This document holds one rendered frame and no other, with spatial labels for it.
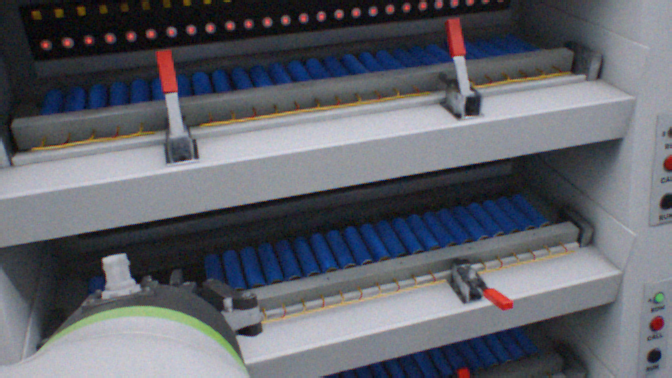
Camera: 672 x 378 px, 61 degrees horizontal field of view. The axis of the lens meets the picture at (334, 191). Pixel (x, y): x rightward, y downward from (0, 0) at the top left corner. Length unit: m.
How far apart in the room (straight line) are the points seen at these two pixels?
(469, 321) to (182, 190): 0.33
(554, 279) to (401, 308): 0.18
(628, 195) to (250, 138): 0.40
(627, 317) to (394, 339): 0.28
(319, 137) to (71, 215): 0.22
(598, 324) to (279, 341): 0.40
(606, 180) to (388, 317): 0.29
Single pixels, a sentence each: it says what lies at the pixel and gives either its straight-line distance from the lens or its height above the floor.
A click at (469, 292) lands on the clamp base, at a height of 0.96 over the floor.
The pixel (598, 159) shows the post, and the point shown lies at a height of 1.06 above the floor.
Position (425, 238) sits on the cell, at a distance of 0.67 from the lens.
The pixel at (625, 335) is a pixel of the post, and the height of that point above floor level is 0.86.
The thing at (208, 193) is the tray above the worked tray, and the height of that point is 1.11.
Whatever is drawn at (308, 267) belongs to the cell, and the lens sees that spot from 0.62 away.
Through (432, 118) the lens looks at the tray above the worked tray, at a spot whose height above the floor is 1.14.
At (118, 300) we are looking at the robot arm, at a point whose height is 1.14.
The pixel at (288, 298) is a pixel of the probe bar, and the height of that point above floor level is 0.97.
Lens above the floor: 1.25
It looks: 18 degrees down
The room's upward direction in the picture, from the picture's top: 6 degrees counter-clockwise
